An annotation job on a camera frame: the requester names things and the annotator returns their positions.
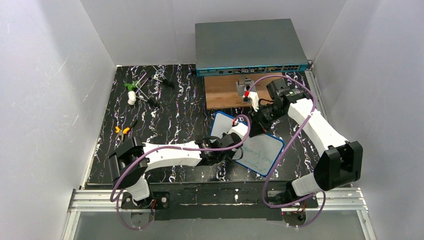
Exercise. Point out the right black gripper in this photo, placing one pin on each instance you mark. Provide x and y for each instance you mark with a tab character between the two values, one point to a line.
259	112

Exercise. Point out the blue framed whiteboard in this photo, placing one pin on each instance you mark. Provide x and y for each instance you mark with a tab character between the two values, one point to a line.
258	153

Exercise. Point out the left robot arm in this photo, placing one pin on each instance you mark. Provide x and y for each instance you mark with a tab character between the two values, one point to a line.
130	160

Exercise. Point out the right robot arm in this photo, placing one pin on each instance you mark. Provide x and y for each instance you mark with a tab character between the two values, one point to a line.
340	160

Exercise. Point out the wooden board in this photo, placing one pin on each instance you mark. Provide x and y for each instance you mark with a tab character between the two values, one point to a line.
221	91

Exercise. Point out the white plastic pipe piece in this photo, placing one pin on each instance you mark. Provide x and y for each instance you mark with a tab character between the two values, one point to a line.
132	98

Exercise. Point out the green plastic piece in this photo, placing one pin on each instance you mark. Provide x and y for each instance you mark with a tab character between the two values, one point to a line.
132	87

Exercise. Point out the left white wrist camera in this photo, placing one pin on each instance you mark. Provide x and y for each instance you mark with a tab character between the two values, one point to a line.
239	128

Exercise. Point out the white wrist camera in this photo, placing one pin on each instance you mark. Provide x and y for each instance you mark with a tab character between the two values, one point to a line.
252	98
239	128

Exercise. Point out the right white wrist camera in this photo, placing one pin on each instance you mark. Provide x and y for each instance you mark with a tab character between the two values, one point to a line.
252	98

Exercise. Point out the grey metal bracket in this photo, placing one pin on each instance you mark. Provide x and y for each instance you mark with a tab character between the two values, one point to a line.
243	85

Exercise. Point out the grey network switch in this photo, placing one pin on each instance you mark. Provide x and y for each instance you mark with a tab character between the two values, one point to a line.
248	47

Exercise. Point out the aluminium frame rail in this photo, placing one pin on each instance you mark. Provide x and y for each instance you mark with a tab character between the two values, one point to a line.
198	214

